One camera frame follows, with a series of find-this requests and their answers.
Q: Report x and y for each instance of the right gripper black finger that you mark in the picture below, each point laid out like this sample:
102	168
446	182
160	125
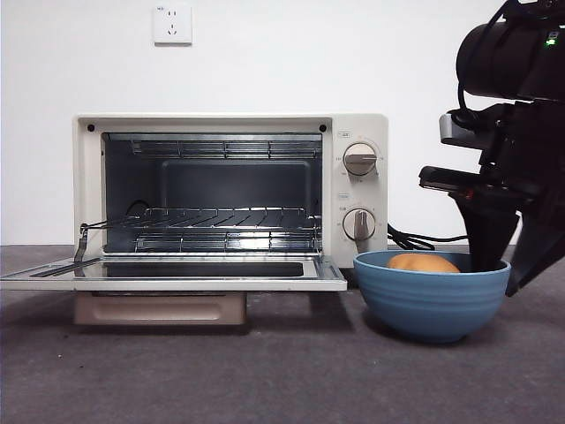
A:
543	238
485	234

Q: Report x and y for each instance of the brown potato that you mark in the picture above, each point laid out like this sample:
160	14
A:
419	263

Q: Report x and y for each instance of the blue ribbed bowl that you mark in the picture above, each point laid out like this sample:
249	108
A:
419	305

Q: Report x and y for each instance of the oven door with glass window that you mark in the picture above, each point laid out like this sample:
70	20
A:
176	285

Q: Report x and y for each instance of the cream Toshiba toaster oven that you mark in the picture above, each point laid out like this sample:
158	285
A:
375	194

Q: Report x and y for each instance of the cream oven timer knob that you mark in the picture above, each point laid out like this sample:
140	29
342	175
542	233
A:
359	224

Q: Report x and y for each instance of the cream oven temperature knob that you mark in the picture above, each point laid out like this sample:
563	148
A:
359	159

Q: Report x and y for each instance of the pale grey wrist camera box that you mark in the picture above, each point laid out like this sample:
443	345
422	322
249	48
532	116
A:
450	128

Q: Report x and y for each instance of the white wall socket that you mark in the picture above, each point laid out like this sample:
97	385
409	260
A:
172	26

